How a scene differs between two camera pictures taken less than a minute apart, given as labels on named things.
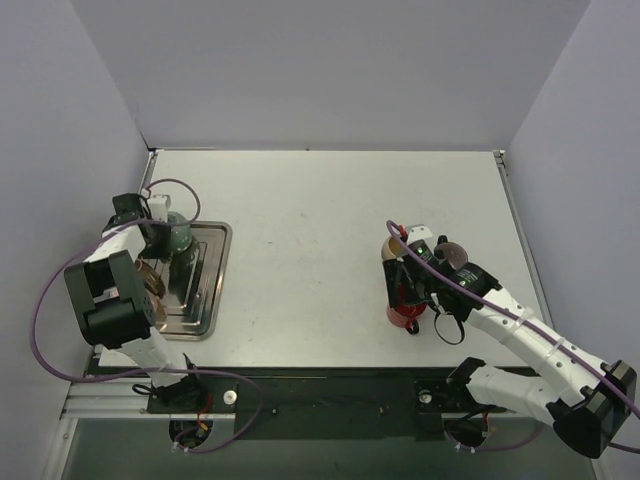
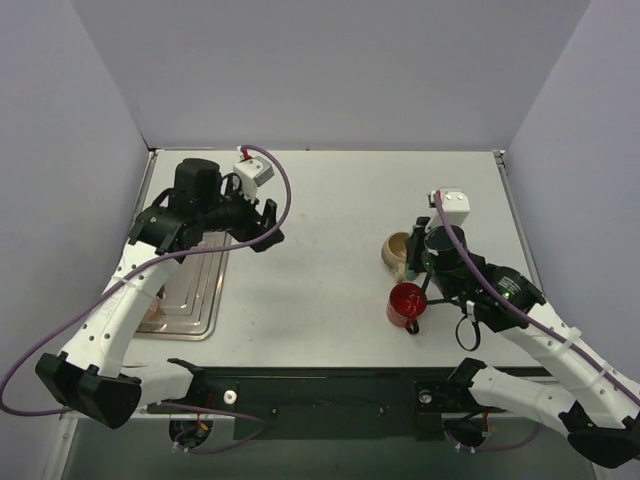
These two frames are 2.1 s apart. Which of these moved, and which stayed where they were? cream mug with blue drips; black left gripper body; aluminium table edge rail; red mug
Moved: black left gripper body
Stayed: aluminium table edge rail; cream mug with blue drips; red mug
